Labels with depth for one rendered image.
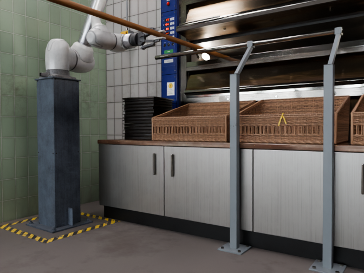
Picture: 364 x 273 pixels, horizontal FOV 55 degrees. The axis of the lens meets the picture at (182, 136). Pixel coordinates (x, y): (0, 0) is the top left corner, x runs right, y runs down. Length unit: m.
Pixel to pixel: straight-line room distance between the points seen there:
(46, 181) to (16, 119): 0.56
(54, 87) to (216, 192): 1.24
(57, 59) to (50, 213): 1.02
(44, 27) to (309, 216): 2.34
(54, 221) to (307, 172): 1.61
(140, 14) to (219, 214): 1.90
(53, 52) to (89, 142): 1.00
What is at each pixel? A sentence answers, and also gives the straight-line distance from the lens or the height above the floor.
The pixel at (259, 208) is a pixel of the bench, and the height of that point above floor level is 0.23.
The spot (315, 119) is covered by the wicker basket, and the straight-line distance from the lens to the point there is 1.86.
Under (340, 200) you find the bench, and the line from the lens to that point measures 1.81.
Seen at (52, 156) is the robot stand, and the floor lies 0.48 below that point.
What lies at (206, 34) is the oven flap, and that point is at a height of 1.37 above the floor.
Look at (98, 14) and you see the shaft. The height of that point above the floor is 1.19.
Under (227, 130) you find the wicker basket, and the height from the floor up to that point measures 0.65.
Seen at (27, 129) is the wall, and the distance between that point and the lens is 2.85.
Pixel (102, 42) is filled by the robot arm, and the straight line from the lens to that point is 2.13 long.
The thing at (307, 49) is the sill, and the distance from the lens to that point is 2.43.
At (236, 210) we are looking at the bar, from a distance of 1.94.
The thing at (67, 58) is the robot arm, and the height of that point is 1.14.
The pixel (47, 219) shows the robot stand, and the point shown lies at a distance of 2.56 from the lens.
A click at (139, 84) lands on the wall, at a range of 3.08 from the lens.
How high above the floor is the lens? 0.66
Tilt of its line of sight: 1 degrees down
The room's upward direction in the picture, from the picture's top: straight up
